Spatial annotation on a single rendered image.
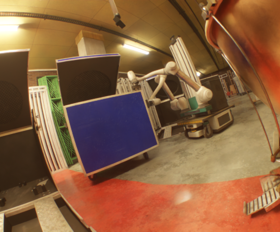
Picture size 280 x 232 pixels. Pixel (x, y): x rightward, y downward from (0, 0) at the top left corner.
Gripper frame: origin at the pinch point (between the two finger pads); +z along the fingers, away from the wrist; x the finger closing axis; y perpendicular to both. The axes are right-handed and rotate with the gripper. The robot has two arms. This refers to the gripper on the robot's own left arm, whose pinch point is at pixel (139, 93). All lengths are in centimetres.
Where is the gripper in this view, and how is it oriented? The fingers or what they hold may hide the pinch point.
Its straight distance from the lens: 190.9
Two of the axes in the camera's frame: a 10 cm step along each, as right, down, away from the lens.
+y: -4.2, 3.4, 8.4
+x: -8.2, 2.4, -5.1
